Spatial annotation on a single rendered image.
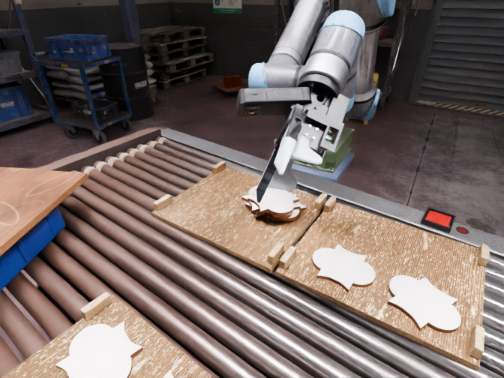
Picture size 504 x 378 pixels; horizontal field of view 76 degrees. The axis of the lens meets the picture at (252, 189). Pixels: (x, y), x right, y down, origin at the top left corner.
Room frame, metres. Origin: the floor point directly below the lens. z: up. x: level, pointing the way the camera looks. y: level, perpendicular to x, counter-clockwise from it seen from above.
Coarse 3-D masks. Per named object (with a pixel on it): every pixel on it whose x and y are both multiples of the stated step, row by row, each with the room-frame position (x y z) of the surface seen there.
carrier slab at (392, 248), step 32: (320, 224) 0.71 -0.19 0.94; (352, 224) 0.71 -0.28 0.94; (384, 224) 0.71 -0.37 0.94; (384, 256) 0.58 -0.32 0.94; (416, 256) 0.58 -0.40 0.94; (448, 256) 0.58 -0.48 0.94; (320, 288) 0.49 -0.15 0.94; (352, 288) 0.49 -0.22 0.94; (384, 288) 0.49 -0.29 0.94; (448, 288) 0.49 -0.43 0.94; (480, 288) 0.49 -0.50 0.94; (384, 320) 0.40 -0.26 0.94; (480, 320) 0.40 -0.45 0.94; (448, 352) 0.34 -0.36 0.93
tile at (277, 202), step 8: (272, 192) 0.79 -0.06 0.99; (280, 192) 0.79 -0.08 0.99; (248, 200) 0.76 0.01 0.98; (264, 200) 0.75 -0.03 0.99; (272, 200) 0.75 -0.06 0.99; (280, 200) 0.75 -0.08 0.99; (288, 200) 0.75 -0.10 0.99; (296, 200) 0.75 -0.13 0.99; (264, 208) 0.71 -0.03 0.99; (272, 208) 0.71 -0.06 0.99; (280, 208) 0.71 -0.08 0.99; (288, 208) 0.71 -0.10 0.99
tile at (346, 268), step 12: (324, 252) 0.59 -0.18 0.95; (336, 252) 0.59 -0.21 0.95; (348, 252) 0.59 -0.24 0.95; (324, 264) 0.55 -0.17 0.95; (336, 264) 0.55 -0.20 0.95; (348, 264) 0.55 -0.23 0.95; (360, 264) 0.55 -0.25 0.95; (324, 276) 0.51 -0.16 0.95; (336, 276) 0.51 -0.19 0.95; (348, 276) 0.51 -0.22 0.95; (360, 276) 0.51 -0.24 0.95; (372, 276) 0.51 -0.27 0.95; (348, 288) 0.48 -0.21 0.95
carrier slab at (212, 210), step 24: (192, 192) 0.88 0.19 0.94; (216, 192) 0.88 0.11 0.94; (240, 192) 0.88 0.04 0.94; (288, 192) 0.88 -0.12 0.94; (168, 216) 0.75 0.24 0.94; (192, 216) 0.75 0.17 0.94; (216, 216) 0.75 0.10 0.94; (240, 216) 0.75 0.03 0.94; (312, 216) 0.75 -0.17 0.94; (216, 240) 0.64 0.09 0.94; (240, 240) 0.64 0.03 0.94; (264, 240) 0.64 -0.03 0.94; (288, 240) 0.64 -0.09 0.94; (264, 264) 0.56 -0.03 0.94
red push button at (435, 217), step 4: (428, 212) 0.78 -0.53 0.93; (432, 212) 0.78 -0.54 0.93; (436, 212) 0.78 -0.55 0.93; (428, 216) 0.76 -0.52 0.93; (432, 216) 0.76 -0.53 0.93; (436, 216) 0.76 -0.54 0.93; (440, 216) 0.76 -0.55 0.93; (444, 216) 0.76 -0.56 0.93; (448, 216) 0.76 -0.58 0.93; (432, 220) 0.74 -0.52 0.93; (436, 220) 0.74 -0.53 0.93; (440, 220) 0.74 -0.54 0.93; (444, 220) 0.74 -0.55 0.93; (448, 220) 0.74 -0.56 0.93; (444, 224) 0.72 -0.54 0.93; (448, 224) 0.72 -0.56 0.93
